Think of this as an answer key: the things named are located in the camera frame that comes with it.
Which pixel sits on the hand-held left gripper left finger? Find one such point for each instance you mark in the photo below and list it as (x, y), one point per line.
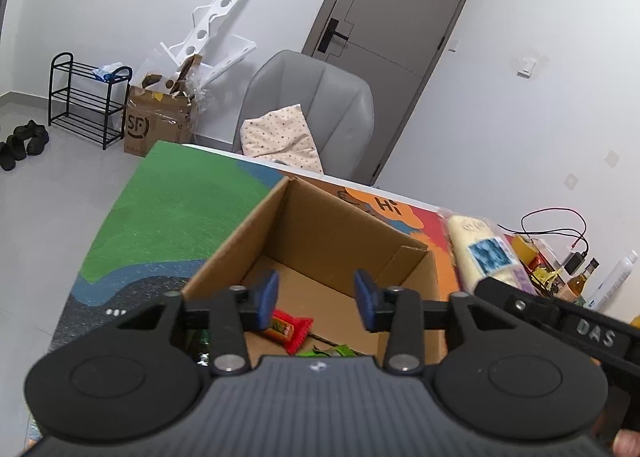
(267, 299)

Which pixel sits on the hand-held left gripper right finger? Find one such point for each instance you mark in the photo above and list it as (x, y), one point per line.
(364, 299)

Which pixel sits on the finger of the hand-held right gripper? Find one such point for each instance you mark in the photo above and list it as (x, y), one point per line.
(515, 307)

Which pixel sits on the red snack bar wrapper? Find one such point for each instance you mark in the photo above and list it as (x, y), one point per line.
(292, 329)

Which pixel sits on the cream pack with blue label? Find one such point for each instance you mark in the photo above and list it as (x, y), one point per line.
(470, 247)

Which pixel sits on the cardboard box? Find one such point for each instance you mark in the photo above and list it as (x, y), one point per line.
(320, 227)

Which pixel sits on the person's right hand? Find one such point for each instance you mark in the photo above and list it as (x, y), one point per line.
(627, 444)

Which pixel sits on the yellow green wrapper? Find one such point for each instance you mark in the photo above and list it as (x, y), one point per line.
(545, 277)

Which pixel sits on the brown glass bottle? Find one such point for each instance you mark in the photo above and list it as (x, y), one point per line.
(580, 284)

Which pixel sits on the white spray bottle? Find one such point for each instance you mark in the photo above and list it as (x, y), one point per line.
(612, 282)

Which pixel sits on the yellow tape roll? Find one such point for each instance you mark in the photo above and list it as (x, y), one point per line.
(525, 248)

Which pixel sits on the white power strip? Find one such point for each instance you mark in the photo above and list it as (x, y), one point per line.
(552, 252)

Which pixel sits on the black charger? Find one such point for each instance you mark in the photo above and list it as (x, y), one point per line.
(576, 262)

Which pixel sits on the dotted cream cushion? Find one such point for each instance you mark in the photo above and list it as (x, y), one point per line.
(282, 137)

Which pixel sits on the brown shipping carton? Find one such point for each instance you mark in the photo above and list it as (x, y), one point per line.
(160, 127)

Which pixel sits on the grey padded chair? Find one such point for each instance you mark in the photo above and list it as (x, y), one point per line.
(325, 97)

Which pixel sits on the clear plastic wrap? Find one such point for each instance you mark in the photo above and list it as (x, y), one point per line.
(205, 87)

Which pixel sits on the black shoe rack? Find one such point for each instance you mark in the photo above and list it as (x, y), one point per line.
(107, 107)

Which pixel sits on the blue and white bag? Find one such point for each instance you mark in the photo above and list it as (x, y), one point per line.
(107, 72)

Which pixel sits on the black shoe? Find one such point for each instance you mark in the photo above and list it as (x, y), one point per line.
(12, 154)
(32, 134)

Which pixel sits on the grey door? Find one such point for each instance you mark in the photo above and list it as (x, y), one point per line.
(395, 12)

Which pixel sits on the white holed rack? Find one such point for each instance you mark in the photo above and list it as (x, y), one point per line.
(215, 12)

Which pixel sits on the white wall socket cover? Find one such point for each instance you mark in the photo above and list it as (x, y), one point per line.
(571, 180)

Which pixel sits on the white light switch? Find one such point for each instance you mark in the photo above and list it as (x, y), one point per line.
(526, 67)

